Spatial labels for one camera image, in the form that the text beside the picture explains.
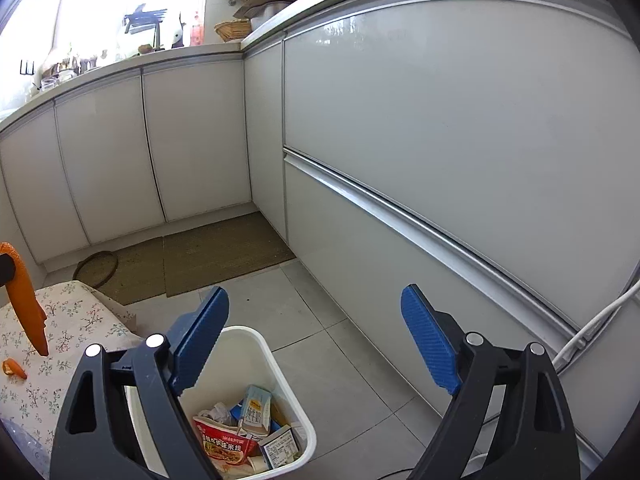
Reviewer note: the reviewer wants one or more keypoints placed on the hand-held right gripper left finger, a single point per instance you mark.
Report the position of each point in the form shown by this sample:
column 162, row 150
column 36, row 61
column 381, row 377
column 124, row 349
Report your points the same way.
column 200, row 340

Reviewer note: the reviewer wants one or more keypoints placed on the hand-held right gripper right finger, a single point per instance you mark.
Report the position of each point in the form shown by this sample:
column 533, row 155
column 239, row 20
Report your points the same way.
column 430, row 340

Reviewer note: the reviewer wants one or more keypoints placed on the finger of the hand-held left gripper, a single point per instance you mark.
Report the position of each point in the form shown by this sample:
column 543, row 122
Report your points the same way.
column 5, row 270

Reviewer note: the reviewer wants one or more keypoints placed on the large orange peel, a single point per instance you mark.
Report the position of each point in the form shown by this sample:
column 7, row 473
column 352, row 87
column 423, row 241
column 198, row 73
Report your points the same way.
column 27, row 305

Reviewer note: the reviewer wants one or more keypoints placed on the white plastic trash bin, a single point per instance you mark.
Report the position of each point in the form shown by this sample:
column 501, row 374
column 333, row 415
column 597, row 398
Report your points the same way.
column 250, row 355

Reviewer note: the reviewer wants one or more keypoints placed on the white tissue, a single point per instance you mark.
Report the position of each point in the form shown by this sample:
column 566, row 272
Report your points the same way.
column 217, row 412

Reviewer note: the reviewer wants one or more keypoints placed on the dark blue cardboard box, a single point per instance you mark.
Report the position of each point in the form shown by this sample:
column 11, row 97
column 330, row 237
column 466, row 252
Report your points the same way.
column 238, row 406

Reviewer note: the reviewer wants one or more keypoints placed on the pale drink carton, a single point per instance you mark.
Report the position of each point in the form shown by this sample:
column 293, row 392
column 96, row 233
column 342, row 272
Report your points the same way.
column 255, row 410

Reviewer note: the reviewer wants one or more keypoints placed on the red and white noodle package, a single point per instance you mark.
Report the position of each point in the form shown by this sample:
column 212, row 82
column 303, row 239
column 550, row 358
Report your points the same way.
column 225, row 447

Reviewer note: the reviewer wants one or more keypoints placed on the small white printed box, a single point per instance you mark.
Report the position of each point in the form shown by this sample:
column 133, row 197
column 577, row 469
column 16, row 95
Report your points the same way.
column 280, row 447

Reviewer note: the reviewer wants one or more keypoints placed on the round bamboo sieve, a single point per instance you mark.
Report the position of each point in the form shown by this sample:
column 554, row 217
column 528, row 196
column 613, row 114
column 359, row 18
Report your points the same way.
column 82, row 262

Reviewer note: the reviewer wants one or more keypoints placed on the floral tablecloth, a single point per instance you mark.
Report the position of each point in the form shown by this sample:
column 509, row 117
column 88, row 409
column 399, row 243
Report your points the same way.
column 75, row 320

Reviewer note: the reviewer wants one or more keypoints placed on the small brown floor mat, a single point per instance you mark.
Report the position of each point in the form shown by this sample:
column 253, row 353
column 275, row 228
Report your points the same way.
column 140, row 275

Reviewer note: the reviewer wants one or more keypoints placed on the large brown floor mat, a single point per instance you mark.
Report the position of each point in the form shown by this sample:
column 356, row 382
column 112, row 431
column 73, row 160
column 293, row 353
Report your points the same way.
column 225, row 255

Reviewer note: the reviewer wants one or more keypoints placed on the small orange peel piece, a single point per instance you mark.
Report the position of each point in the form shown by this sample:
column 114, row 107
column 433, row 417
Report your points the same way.
column 11, row 366

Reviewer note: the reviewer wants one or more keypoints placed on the white base cabinet row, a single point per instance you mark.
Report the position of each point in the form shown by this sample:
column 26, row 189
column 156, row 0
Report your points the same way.
column 110, row 160

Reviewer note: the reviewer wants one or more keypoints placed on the glass jar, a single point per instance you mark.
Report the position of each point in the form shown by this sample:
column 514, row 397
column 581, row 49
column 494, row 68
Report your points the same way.
column 65, row 77

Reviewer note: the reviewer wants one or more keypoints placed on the white drawer cabinet unit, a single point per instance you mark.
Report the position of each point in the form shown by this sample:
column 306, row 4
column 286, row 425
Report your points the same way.
column 425, row 110

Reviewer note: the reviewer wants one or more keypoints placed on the window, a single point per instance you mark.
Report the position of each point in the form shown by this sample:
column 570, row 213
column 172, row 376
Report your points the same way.
column 75, row 10

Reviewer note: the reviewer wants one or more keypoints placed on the blue dish rack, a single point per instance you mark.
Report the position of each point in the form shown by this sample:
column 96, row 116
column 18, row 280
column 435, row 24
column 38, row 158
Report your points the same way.
column 145, row 19

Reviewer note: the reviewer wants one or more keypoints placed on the red drink bottle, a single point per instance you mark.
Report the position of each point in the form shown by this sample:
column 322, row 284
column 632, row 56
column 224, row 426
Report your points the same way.
column 196, row 30

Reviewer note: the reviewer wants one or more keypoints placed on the woven basket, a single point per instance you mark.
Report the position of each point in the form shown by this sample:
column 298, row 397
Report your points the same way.
column 232, row 31

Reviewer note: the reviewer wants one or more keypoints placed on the metal pot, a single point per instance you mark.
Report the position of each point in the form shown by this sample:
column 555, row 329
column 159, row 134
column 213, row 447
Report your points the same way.
column 270, row 12

